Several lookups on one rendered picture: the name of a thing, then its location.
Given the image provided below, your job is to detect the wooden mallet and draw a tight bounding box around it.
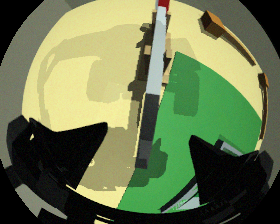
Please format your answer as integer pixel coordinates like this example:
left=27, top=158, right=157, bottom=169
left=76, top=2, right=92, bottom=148
left=258, top=72, right=269, bottom=139
left=201, top=10, right=256, bottom=65

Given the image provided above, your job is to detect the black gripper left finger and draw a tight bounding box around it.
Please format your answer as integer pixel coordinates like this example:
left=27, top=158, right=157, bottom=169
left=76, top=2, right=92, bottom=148
left=28, top=117, right=108, bottom=190

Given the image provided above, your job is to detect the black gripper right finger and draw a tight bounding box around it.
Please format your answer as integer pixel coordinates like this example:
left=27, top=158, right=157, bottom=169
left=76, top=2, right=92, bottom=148
left=188, top=135, right=260, bottom=205

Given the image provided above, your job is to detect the green flat mat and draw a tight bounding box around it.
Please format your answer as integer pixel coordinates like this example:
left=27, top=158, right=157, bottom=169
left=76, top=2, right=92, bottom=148
left=116, top=51, right=262, bottom=213

